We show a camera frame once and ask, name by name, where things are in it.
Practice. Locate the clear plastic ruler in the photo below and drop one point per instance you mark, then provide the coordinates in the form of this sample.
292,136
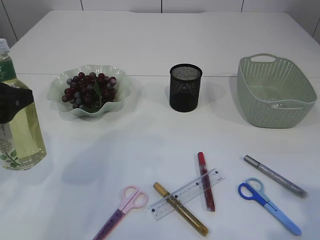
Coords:
185,194

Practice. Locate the clear plastic sheet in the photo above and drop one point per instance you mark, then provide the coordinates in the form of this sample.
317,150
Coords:
274,98

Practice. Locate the yellow tea bottle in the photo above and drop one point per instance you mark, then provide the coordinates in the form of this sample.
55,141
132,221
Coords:
21,141

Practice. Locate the gold glitter pen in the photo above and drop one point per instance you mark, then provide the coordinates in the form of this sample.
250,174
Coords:
182,210

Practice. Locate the purple artificial grape bunch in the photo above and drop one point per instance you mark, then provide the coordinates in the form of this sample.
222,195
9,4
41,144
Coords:
90,92

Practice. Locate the blue scissors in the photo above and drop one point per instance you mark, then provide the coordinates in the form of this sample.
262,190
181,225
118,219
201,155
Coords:
252,189

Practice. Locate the green translucent wavy plate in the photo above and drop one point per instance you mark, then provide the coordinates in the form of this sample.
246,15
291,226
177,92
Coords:
56,90

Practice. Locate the red glitter pen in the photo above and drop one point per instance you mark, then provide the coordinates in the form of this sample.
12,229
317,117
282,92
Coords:
208,195

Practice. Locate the green plastic basket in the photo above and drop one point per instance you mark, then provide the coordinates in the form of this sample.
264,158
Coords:
284,75

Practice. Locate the silver glitter pen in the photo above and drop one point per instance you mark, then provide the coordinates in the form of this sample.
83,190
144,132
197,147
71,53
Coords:
290,186

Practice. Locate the pink purple scissors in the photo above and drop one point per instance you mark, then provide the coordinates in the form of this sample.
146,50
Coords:
131,198

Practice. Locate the black mesh pen holder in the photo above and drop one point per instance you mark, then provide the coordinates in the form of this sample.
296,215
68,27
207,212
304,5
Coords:
184,90

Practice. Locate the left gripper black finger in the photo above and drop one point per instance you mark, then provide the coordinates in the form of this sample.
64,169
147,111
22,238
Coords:
12,100

